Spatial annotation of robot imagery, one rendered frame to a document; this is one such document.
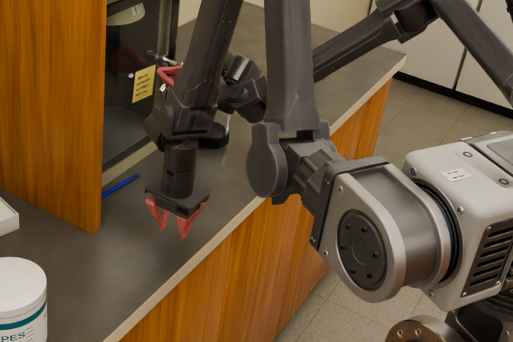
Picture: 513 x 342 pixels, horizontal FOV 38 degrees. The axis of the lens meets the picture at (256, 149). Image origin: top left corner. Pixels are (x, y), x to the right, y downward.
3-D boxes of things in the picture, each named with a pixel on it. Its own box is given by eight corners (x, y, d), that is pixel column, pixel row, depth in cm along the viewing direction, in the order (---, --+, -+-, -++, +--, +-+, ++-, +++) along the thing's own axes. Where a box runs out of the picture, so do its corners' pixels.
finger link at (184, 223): (171, 218, 143) (175, 178, 138) (203, 233, 140) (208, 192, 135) (150, 236, 138) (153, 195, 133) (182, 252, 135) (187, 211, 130)
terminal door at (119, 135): (86, 181, 167) (89, 11, 146) (166, 128, 190) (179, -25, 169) (89, 182, 166) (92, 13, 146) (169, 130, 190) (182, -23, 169)
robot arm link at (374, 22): (413, -5, 145) (431, 30, 153) (402, -21, 149) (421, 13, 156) (227, 106, 156) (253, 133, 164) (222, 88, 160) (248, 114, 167)
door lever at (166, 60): (146, 89, 174) (143, 83, 171) (169, 59, 177) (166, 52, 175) (166, 98, 172) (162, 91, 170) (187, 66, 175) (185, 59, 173)
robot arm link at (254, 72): (240, 100, 156) (260, 122, 162) (266, 55, 159) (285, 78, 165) (201, 91, 164) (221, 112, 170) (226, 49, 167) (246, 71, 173)
